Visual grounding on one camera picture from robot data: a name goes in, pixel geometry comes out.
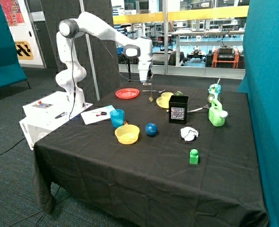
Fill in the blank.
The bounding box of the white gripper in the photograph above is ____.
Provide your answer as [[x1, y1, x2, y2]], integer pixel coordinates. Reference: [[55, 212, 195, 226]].
[[138, 61, 152, 82]]

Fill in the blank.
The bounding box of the green-tagged tea bag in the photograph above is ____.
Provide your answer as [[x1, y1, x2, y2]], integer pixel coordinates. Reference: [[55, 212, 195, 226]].
[[142, 82, 153, 102]]

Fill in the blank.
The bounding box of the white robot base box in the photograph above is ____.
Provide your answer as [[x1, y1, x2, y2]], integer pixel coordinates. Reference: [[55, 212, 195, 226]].
[[19, 91, 92, 150]]

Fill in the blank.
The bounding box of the yellow tea cup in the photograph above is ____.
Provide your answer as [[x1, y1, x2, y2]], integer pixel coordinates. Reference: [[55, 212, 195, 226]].
[[161, 92, 173, 98]]

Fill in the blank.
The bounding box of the metal spoon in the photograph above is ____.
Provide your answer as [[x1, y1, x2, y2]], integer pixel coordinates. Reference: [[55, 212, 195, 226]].
[[142, 89, 165, 94]]

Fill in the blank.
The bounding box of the red plastic plate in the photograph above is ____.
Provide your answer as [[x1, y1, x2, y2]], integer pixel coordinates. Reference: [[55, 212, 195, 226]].
[[115, 88, 140, 99]]

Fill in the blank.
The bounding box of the yellow saucer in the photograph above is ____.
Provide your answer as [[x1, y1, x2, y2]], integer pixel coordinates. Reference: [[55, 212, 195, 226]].
[[156, 96, 170, 109]]

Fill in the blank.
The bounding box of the dark green object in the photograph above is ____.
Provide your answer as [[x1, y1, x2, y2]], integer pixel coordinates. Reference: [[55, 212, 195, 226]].
[[174, 91, 184, 96]]

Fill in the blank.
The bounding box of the black stand pole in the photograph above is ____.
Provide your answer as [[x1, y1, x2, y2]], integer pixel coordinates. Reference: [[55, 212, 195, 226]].
[[120, 24, 132, 82]]

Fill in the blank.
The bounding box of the black box with tag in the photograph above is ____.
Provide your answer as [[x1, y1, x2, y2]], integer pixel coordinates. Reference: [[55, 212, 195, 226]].
[[169, 95, 189, 124]]

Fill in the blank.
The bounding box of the blue plastic cup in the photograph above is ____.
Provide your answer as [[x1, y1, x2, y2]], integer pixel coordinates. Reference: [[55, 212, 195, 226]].
[[110, 109, 124, 128]]

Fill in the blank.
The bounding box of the white paper sheet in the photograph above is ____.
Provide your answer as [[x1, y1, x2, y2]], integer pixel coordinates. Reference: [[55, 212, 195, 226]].
[[81, 105, 115, 125]]

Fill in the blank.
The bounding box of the blue ball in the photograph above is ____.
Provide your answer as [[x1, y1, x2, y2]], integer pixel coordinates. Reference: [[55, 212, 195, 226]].
[[145, 123, 158, 137]]

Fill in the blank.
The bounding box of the yellow plastic bowl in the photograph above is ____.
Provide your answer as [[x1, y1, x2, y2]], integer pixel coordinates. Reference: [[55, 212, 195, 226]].
[[115, 124, 140, 145]]

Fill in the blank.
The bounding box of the teal toy bottle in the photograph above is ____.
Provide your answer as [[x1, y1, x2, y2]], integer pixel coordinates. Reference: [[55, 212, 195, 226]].
[[208, 79, 222, 104]]

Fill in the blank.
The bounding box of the crumpled white paper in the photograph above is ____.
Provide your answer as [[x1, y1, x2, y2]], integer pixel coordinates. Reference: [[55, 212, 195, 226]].
[[180, 127, 199, 141]]

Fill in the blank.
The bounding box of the green toy watering can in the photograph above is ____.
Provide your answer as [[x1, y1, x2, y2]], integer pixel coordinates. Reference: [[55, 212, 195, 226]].
[[208, 99, 228, 127]]

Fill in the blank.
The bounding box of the black marker pen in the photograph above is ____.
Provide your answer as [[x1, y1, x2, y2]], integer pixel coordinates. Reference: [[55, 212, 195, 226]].
[[55, 112, 68, 119]]

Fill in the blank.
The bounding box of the black tablecloth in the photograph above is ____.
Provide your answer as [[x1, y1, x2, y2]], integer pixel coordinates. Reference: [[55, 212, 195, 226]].
[[32, 83, 270, 227]]

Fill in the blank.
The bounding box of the green toy block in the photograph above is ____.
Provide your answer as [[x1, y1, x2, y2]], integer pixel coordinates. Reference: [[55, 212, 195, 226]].
[[189, 149, 199, 165]]

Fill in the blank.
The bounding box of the teal partition panel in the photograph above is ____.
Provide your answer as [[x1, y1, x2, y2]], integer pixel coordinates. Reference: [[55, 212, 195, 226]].
[[238, 0, 279, 227]]

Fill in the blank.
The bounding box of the teal sofa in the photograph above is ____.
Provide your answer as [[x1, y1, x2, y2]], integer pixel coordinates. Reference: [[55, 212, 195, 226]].
[[0, 4, 27, 88]]

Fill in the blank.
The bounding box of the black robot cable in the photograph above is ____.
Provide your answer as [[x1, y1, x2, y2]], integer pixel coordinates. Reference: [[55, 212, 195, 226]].
[[68, 29, 152, 121]]

